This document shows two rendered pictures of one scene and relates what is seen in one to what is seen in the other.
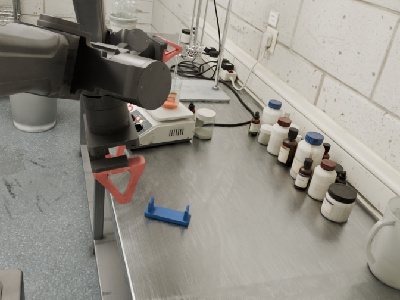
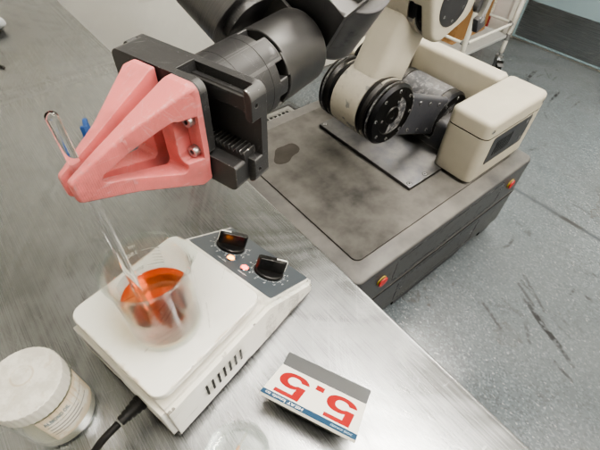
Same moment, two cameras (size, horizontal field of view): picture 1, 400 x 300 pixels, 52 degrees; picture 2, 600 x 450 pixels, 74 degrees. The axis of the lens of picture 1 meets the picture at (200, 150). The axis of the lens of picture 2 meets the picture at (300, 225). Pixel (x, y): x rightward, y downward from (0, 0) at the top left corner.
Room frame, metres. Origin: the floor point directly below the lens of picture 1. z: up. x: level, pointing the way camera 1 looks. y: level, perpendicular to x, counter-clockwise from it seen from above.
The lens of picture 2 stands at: (1.32, 0.16, 1.15)
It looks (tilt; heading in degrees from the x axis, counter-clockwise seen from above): 48 degrees down; 161
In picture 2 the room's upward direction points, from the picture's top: 3 degrees clockwise
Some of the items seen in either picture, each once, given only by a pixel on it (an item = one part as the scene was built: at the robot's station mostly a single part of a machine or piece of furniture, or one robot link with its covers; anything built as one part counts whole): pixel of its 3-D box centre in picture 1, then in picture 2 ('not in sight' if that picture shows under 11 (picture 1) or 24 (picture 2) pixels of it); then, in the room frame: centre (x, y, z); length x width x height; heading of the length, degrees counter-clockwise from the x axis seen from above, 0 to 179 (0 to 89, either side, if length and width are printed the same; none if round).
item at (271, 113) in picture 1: (271, 118); not in sight; (1.24, -0.21, 0.81); 0.06 x 0.06 x 0.11
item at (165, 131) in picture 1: (158, 123); (197, 311); (1.10, 0.14, 0.79); 0.22 x 0.13 x 0.08; 125
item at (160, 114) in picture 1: (167, 109); (168, 306); (1.12, 0.11, 0.83); 0.12 x 0.12 x 0.01; 35
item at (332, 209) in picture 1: (338, 202); not in sight; (0.84, -0.35, 0.79); 0.07 x 0.07 x 0.07
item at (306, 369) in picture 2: not in sight; (318, 392); (1.21, 0.23, 0.77); 0.09 x 0.06 x 0.04; 48
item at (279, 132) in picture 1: (280, 136); not in sight; (1.13, -0.23, 0.80); 0.06 x 0.06 x 0.11
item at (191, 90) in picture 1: (186, 89); not in sight; (1.51, 0.09, 0.76); 0.30 x 0.20 x 0.01; 112
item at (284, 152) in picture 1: (289, 146); not in sight; (1.07, -0.25, 0.80); 0.04 x 0.04 x 0.11
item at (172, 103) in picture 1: (168, 93); (161, 294); (1.13, 0.12, 0.88); 0.07 x 0.06 x 0.08; 97
